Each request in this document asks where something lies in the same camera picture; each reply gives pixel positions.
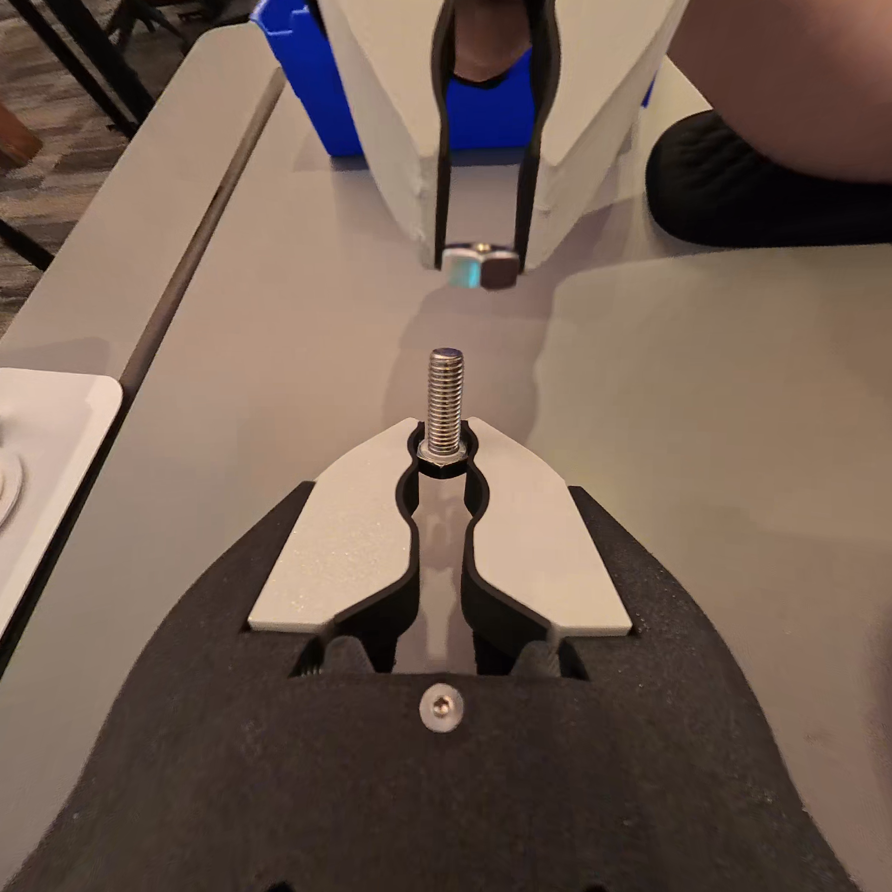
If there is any black framed whiteboard easel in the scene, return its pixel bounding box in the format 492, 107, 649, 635
7, 0, 182, 140

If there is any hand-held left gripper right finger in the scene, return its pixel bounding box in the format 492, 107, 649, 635
460, 417, 634, 656

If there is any person's right forearm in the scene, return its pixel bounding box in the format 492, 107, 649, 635
672, 0, 892, 184

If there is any blue plastic bin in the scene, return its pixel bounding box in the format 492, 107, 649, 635
251, 0, 656, 157

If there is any person's right hand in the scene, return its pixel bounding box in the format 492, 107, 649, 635
453, 0, 534, 83

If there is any white document stand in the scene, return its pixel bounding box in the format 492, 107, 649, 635
0, 368, 124, 631

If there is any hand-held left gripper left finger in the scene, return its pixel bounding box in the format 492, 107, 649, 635
247, 417, 421, 659

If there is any black armrest pad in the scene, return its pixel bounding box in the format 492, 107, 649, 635
644, 110, 892, 248

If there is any steel hex bolt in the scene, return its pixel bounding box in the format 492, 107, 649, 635
417, 347, 466, 478

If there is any steel hex nut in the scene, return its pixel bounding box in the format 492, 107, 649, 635
440, 240, 524, 291

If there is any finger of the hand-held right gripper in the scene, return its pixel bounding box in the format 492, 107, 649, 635
317, 0, 453, 273
516, 0, 691, 273

